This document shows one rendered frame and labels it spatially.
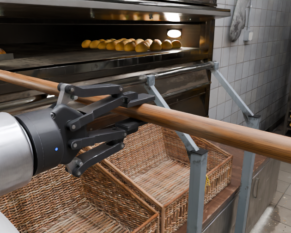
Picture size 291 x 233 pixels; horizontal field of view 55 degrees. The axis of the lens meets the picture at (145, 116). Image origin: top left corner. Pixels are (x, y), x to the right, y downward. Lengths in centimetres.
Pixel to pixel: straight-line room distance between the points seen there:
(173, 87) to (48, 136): 144
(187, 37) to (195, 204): 144
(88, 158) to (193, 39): 180
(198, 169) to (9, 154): 69
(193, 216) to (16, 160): 78
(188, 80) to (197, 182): 105
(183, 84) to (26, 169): 156
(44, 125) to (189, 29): 189
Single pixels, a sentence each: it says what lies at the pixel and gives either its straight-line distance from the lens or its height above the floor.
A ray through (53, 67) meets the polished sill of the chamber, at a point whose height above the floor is 118.
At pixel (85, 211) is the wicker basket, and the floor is 59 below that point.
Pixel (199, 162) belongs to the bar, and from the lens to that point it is 90.
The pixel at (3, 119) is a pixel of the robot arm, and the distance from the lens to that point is 33.
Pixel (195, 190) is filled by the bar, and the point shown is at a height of 82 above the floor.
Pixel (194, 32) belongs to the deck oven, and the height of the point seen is 129.
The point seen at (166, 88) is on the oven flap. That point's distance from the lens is 168.
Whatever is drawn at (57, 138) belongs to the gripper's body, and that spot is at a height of 121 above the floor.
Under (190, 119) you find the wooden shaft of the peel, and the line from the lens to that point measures 40.
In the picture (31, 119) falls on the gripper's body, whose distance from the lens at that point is 34.
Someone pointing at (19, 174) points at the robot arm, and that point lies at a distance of 32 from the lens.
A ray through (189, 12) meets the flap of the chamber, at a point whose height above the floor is 140.
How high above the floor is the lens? 133
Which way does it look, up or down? 18 degrees down
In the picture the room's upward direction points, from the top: straight up
